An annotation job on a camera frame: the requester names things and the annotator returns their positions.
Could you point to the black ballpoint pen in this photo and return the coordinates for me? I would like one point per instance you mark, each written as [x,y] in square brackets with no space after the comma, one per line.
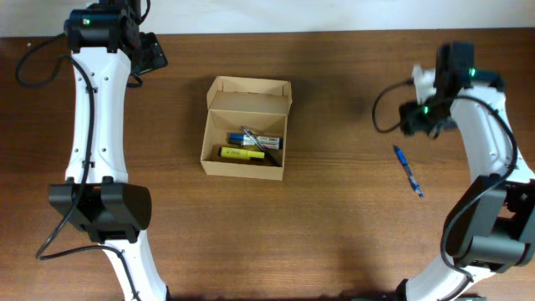
[256,142]

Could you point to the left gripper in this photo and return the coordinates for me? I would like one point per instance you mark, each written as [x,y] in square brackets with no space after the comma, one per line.
[154,55]

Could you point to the brown cardboard box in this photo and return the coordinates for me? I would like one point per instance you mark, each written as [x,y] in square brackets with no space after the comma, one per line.
[260,105]

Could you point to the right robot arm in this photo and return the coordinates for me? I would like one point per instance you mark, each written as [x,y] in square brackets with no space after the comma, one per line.
[491,228]

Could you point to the blue ballpoint pen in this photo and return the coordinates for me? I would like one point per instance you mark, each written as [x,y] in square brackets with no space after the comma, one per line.
[413,182]

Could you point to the yellow highlighter marker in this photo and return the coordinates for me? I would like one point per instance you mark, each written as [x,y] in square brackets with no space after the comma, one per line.
[241,154]

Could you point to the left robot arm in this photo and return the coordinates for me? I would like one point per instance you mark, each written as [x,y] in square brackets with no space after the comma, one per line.
[107,48]

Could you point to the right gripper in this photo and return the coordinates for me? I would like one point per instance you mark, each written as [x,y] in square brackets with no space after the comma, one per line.
[410,119]

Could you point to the blue capped whiteboard marker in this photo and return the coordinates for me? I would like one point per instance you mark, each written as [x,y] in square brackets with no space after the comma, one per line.
[235,139]

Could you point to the black capped whiteboard marker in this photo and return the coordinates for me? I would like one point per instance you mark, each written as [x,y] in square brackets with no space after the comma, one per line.
[266,142]

